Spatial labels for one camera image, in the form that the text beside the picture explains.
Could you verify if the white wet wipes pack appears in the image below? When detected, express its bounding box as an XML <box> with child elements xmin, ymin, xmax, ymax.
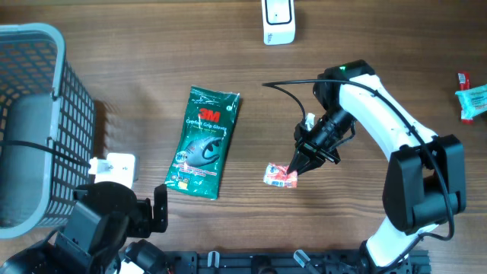
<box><xmin>455</xmin><ymin>85</ymin><xmax>487</xmax><ymax>119</ymax></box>

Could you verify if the pink tissue packet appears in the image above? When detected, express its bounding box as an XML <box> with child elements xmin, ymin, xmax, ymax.
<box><xmin>263</xmin><ymin>163</ymin><xmax>298</xmax><ymax>188</ymax></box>

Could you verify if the white barcode scanner box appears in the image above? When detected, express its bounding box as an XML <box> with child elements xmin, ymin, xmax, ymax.
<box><xmin>261</xmin><ymin>0</ymin><xmax>296</xmax><ymax>46</ymax></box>

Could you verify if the green 3M gloves packet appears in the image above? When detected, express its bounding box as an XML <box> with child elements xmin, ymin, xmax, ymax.
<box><xmin>164</xmin><ymin>86</ymin><xmax>240</xmax><ymax>199</ymax></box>

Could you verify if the red Nescafe stick sachet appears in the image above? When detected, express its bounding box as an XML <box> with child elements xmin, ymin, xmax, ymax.
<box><xmin>457</xmin><ymin>71</ymin><xmax>474</xmax><ymax>124</ymax></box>

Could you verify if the grey plastic lattice basket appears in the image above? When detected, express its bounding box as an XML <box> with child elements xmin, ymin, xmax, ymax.
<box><xmin>1</xmin><ymin>23</ymin><xmax>96</xmax><ymax>239</ymax></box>

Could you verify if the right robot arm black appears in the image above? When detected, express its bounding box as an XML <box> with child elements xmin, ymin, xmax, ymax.
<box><xmin>288</xmin><ymin>60</ymin><xmax>466</xmax><ymax>273</ymax></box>

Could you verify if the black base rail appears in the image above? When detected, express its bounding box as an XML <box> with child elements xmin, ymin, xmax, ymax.
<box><xmin>159</xmin><ymin>249</ymin><xmax>431</xmax><ymax>274</ymax></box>

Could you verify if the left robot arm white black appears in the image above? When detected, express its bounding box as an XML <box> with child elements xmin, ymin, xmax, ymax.
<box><xmin>1</xmin><ymin>181</ymin><xmax>168</xmax><ymax>273</ymax></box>

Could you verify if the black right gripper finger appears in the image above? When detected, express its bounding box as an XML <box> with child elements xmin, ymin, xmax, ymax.
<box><xmin>287</xmin><ymin>146</ymin><xmax>310</xmax><ymax>175</ymax></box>
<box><xmin>297</xmin><ymin>154</ymin><xmax>326</xmax><ymax>175</ymax></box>

